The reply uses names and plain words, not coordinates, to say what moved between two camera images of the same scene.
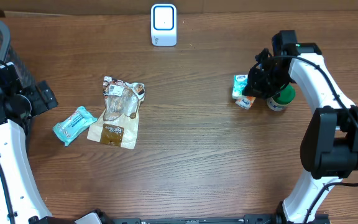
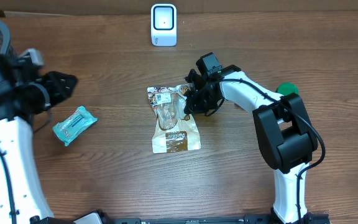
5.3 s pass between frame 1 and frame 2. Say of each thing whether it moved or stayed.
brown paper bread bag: moved
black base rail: stayed
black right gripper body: moved
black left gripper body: moved
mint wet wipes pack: stayed
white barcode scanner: stayed
